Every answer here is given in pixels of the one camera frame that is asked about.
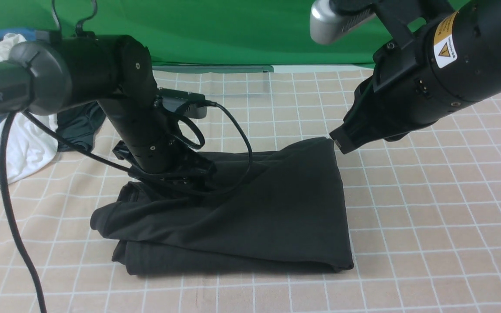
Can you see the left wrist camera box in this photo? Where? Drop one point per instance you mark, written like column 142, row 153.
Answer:
column 189, row 104

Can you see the dark gray long-sleeve shirt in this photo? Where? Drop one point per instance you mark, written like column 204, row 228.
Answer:
column 288, row 215

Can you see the dark teal crumpled shirt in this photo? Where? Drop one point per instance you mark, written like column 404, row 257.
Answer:
column 79, row 124

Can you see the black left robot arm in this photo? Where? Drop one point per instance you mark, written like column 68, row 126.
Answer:
column 50, row 76

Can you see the green backdrop cloth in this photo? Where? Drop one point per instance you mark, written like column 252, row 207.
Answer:
column 232, row 32

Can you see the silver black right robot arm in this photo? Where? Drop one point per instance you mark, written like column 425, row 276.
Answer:
column 439, row 60

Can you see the beige checkered table mat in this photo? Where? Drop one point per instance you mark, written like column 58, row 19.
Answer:
column 424, row 215

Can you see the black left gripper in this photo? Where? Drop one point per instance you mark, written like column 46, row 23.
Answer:
column 158, row 152

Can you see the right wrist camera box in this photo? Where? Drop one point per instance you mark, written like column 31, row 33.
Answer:
column 331, row 20

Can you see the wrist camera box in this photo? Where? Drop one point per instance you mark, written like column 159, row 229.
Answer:
column 331, row 20
column 189, row 104

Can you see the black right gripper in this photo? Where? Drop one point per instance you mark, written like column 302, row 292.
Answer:
column 402, row 95

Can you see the white crumpled shirt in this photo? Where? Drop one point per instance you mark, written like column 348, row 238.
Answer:
column 29, row 149

